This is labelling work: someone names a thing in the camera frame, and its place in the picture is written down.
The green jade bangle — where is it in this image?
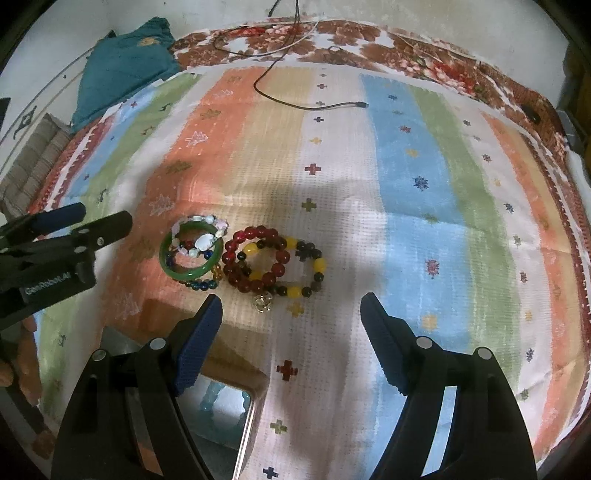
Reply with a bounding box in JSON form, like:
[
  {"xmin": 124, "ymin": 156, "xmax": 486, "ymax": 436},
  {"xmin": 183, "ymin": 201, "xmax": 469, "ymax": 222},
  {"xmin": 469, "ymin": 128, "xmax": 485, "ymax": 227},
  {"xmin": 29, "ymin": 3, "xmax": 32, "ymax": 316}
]
[{"xmin": 159, "ymin": 222, "xmax": 225, "ymax": 283}]

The black cable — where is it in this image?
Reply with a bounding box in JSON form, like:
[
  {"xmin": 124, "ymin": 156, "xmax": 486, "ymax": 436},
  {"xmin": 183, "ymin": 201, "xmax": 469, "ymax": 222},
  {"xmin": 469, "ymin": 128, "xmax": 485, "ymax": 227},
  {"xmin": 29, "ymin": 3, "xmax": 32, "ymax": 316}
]
[{"xmin": 212, "ymin": 0, "xmax": 370, "ymax": 112}]

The teal cloth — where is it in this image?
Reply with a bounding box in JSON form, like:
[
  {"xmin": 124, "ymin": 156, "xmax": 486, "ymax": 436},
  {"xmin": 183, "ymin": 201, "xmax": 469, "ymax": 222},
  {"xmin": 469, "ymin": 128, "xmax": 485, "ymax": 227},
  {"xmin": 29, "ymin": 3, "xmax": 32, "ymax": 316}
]
[{"xmin": 71, "ymin": 17, "xmax": 184, "ymax": 133}]

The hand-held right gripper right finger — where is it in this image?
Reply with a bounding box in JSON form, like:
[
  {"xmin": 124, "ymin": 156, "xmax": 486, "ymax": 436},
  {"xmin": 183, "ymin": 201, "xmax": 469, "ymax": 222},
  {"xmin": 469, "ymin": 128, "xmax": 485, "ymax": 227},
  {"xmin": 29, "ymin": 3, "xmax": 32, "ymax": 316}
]
[{"xmin": 360, "ymin": 292, "xmax": 539, "ymax": 480}]

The striped printed blanket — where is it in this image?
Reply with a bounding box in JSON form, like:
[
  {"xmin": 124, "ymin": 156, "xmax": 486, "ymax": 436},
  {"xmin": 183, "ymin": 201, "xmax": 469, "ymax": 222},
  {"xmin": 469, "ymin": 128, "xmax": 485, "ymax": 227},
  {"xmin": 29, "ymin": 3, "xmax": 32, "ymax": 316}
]
[{"xmin": 28, "ymin": 65, "xmax": 588, "ymax": 480}]

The yellow and dark bead bracelet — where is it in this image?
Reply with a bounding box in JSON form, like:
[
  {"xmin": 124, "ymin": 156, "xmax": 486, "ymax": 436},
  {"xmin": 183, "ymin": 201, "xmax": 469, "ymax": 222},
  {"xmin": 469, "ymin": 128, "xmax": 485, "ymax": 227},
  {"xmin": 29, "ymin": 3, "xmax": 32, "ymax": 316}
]
[{"xmin": 238, "ymin": 237, "xmax": 328, "ymax": 300}]

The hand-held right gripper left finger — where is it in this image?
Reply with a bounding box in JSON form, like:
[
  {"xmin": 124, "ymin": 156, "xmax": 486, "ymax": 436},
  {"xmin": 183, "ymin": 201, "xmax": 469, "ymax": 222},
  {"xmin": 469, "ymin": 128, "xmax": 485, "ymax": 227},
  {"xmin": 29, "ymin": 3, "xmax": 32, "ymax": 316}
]
[{"xmin": 51, "ymin": 294, "xmax": 223, "ymax": 480}]

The pastel white bead bracelet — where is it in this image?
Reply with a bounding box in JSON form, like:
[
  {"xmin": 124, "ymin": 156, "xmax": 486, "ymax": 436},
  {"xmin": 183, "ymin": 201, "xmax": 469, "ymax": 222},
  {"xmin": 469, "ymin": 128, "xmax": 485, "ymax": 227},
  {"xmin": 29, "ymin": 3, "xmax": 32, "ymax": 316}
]
[{"xmin": 170, "ymin": 213, "xmax": 230, "ymax": 259}]

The red bead bracelet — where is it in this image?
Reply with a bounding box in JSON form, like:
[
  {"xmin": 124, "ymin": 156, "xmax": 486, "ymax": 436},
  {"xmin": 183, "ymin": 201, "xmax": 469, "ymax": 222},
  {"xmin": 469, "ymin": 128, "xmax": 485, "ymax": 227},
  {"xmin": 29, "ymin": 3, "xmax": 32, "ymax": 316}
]
[{"xmin": 222, "ymin": 225, "xmax": 291, "ymax": 294}]

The blue and amber bead bracelet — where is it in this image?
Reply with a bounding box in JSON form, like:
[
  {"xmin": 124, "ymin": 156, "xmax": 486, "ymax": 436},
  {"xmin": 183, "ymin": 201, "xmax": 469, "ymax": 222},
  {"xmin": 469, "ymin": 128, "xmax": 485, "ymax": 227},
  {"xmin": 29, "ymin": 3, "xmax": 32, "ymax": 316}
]
[{"xmin": 168, "ymin": 237, "xmax": 228, "ymax": 291}]

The brown plaid cushion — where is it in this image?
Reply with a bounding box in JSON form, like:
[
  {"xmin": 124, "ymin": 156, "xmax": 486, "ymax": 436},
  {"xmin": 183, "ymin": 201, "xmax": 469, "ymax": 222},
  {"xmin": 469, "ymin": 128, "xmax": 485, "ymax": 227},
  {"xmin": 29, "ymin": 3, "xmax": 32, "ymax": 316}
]
[{"xmin": 0, "ymin": 113, "xmax": 71, "ymax": 219}]

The person's left hand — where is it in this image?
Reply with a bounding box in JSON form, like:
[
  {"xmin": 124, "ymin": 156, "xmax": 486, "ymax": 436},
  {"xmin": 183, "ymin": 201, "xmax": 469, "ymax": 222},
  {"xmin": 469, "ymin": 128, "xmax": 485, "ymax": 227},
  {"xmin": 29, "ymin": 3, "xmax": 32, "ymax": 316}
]
[{"xmin": 0, "ymin": 316, "xmax": 43, "ymax": 402}]

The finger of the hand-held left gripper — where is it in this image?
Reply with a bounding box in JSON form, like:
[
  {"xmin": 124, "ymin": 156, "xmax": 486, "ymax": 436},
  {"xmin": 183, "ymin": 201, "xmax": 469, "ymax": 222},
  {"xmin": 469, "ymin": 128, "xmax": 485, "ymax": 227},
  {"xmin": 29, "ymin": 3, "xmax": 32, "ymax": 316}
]
[
  {"xmin": 44, "ymin": 211, "xmax": 134, "ymax": 260},
  {"xmin": 0, "ymin": 202, "xmax": 87, "ymax": 245}
]

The shiny metal box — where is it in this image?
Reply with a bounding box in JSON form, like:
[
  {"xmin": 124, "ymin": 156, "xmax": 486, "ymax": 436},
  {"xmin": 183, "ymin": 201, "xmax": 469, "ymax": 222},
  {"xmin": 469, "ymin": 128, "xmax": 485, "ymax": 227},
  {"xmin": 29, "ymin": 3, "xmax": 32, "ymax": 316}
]
[{"xmin": 99, "ymin": 323, "xmax": 258, "ymax": 480}]

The light blue bead bracelet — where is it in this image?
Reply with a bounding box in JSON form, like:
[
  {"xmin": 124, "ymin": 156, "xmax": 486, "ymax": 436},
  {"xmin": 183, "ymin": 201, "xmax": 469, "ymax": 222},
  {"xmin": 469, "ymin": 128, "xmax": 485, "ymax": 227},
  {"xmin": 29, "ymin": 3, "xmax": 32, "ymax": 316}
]
[{"xmin": 198, "ymin": 383, "xmax": 223, "ymax": 418}]

